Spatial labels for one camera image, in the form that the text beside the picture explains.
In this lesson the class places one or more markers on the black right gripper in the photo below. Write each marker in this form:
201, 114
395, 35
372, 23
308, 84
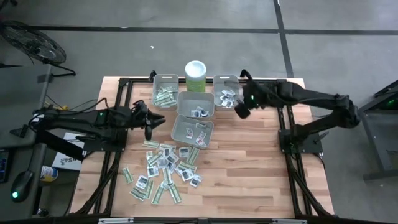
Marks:
250, 99

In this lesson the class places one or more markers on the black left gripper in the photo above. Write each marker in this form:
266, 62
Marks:
146, 124

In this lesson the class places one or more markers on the large dark print packet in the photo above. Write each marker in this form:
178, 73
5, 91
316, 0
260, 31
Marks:
224, 98

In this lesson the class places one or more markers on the green striped white packet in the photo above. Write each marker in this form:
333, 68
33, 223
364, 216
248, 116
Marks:
150, 143
137, 193
186, 166
169, 88
157, 194
168, 174
154, 158
192, 155
175, 193
149, 188
127, 175
164, 98
168, 147
166, 103
161, 93

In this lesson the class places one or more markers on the blue print white packet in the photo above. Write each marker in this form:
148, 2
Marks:
161, 162
196, 113
204, 113
199, 108

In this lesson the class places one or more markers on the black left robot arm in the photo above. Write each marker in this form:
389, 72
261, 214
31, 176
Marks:
77, 121

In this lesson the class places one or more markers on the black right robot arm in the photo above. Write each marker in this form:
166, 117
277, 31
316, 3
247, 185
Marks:
311, 96

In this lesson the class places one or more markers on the dark print white packet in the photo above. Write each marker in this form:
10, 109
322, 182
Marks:
228, 92
187, 174
166, 185
172, 158
178, 170
142, 181
166, 152
184, 152
228, 103

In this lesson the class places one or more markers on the white plastic storage bin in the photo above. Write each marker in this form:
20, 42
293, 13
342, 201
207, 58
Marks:
192, 101
164, 81
180, 137
219, 82

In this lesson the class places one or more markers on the red print white packet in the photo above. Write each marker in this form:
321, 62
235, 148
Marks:
200, 142
202, 135
189, 133

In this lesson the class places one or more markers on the black print white packet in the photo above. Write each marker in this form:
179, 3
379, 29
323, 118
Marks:
200, 125

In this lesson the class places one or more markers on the green wipes canister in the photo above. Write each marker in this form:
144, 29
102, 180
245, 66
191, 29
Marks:
196, 70

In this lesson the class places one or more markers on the crumpled white packet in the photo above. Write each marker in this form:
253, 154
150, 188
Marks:
152, 171

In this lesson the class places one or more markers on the crumpled blue print packet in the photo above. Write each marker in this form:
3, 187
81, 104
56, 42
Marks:
196, 180

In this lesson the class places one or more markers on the white printed box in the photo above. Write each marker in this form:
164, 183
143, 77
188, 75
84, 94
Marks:
66, 161

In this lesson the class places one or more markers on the black desk beam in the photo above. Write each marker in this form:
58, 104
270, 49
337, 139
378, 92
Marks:
59, 146

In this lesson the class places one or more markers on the white drink can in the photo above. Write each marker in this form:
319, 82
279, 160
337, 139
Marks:
49, 173

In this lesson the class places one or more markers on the grey side desk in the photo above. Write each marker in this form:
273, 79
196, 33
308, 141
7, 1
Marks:
18, 93
15, 211

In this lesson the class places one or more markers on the black floor fan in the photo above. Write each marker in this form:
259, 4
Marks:
34, 43

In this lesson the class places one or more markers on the black computer mouse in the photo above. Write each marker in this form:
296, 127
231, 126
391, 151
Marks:
21, 185

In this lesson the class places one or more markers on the dark desk device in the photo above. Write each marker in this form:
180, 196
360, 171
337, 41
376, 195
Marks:
3, 166

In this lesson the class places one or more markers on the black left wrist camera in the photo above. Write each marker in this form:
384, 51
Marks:
140, 109

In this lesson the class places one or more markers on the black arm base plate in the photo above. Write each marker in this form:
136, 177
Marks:
93, 146
311, 146

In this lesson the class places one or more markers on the silver table edge bracket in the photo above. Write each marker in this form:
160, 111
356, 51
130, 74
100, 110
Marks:
115, 220
289, 221

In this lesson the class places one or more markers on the black neighbouring station frame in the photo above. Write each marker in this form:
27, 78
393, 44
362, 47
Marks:
373, 137

